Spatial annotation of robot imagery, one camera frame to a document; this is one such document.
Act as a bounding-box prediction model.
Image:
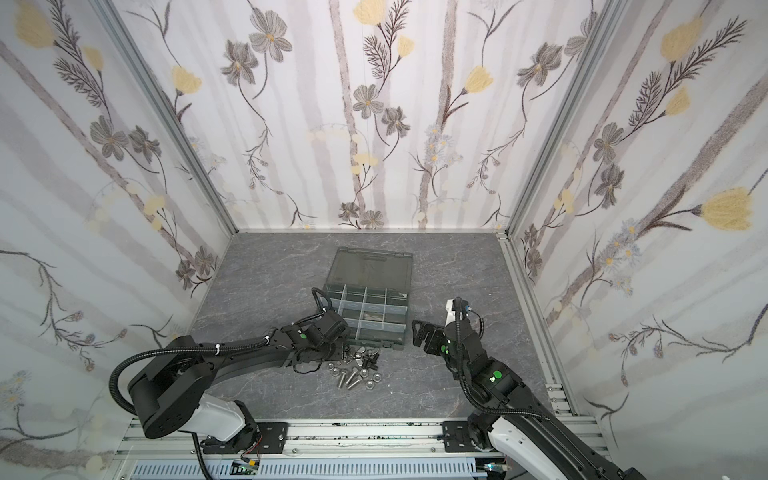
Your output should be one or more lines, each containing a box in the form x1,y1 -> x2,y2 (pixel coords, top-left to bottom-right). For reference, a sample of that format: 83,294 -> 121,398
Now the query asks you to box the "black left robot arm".
108,311 -> 350,439

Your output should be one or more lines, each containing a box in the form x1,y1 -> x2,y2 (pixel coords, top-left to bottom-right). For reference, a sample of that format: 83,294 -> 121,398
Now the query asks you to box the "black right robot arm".
412,318 -> 644,479

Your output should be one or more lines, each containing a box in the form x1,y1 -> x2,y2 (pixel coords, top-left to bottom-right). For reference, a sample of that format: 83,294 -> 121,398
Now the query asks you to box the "grey plastic organizer box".
324,247 -> 413,350

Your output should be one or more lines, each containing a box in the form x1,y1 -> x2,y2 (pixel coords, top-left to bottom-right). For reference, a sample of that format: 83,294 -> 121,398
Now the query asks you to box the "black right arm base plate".
441,420 -> 478,453

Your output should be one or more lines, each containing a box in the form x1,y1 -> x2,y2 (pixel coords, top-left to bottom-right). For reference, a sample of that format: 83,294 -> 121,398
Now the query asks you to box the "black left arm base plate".
200,422 -> 289,455

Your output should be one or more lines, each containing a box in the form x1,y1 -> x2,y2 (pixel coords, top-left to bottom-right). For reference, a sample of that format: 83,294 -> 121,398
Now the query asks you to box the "aluminium front rail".
110,416 -> 601,466

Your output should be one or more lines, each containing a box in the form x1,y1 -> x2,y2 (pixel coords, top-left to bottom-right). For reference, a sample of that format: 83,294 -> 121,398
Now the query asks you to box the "white slotted cable duct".
128,457 -> 488,480

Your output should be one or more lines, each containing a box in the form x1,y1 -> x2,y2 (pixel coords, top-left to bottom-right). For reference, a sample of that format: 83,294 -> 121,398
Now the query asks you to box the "black corrugated cable conduit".
109,341 -> 271,415

